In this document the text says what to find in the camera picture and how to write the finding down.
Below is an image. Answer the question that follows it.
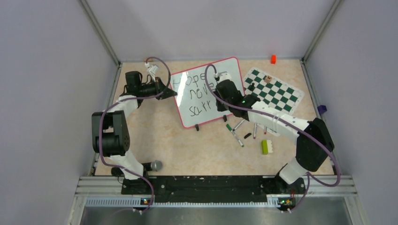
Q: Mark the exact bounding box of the green capped marker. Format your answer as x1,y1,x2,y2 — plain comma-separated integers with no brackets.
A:
226,124,244,147

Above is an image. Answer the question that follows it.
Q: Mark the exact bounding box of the black microphone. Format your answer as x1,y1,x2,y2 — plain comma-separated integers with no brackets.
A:
111,160,163,177

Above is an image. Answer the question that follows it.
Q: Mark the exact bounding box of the pink framed whiteboard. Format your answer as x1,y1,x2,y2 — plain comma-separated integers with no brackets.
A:
170,64,231,128

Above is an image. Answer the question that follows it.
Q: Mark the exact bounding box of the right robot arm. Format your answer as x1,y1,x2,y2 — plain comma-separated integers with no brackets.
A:
213,72,336,193

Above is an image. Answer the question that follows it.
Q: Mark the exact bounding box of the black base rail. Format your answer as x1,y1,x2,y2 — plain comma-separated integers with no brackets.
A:
121,175,305,203

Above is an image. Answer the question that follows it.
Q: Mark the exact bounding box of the green white lego block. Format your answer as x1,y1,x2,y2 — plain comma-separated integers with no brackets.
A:
261,140,273,155

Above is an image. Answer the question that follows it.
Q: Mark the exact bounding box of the blue capped marker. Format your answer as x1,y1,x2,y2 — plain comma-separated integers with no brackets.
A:
233,120,245,131

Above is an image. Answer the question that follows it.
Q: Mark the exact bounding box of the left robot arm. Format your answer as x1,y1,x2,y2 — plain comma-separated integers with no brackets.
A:
92,71,177,194

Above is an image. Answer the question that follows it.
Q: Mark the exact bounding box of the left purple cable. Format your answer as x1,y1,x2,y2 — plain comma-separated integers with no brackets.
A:
99,56,172,212

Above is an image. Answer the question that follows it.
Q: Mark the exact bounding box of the wooden block on chessboard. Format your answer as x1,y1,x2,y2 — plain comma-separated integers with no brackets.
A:
264,75,272,83

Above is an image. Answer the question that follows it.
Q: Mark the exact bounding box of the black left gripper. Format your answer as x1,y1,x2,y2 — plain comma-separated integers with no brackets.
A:
139,77,176,100

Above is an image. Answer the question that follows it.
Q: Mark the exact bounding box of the orange block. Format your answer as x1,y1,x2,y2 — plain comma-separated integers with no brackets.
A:
270,55,277,64

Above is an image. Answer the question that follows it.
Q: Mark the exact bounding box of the green white chessboard mat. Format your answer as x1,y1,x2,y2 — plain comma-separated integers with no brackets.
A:
243,67,305,115

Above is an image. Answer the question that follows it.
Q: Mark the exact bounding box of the purple capped marker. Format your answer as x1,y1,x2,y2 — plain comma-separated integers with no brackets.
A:
253,123,257,139

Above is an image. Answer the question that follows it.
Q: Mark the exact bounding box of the purple block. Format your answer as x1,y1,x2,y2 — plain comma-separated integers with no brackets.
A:
317,105,327,115

